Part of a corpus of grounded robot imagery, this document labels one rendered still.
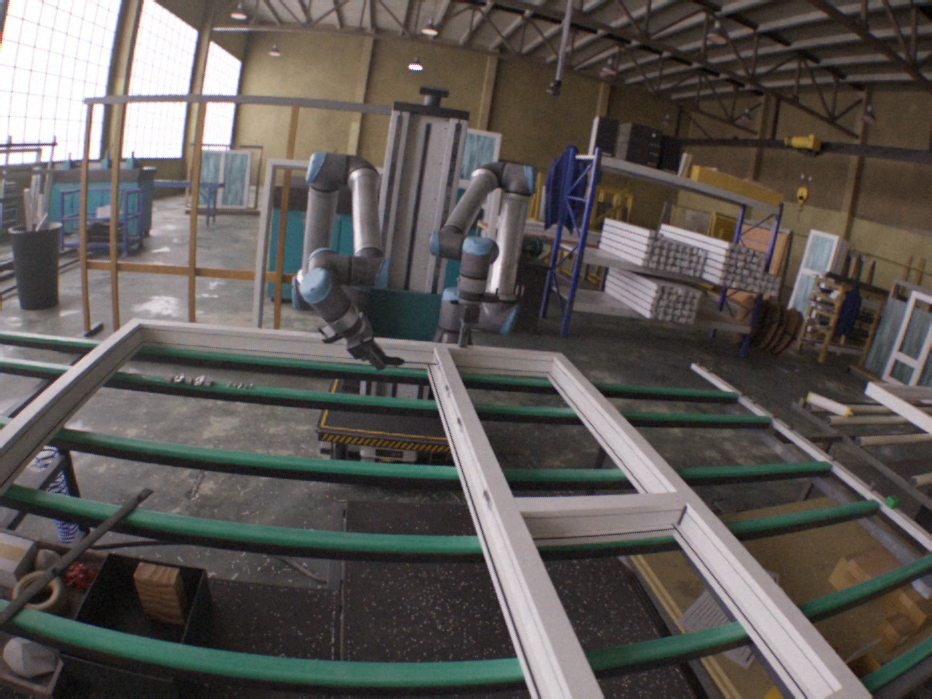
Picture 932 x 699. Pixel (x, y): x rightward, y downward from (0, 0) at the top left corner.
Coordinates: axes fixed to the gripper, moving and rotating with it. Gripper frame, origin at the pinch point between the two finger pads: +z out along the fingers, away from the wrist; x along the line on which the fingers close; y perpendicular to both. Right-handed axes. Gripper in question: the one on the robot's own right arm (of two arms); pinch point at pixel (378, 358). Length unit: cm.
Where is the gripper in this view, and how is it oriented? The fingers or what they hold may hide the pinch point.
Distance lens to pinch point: 152.6
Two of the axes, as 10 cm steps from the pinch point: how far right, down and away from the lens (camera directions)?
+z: 4.1, 6.1, 6.8
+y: 9.0, -3.6, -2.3
